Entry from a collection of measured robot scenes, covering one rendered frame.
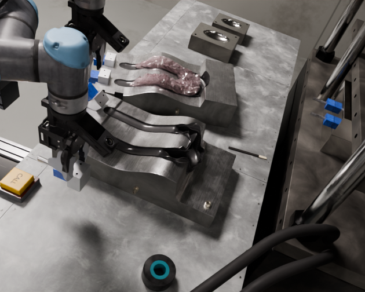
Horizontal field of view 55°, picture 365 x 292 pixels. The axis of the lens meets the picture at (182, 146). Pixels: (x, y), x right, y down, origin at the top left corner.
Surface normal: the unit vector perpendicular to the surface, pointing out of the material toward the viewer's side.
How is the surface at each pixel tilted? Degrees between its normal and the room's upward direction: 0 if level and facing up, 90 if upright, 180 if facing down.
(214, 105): 90
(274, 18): 90
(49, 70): 79
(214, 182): 0
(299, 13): 90
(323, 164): 0
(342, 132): 90
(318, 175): 0
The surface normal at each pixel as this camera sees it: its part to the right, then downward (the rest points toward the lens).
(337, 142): -0.33, 0.63
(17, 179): 0.22, -0.67
